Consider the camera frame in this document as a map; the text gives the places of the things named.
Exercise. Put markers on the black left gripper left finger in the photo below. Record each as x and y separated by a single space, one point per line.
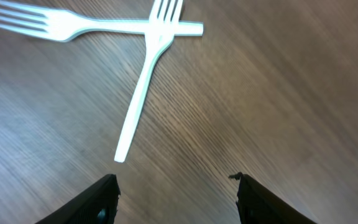
95 205

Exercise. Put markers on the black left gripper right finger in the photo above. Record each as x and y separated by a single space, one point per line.
257 205

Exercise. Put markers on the white fork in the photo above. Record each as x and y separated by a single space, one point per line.
62 25
163 19

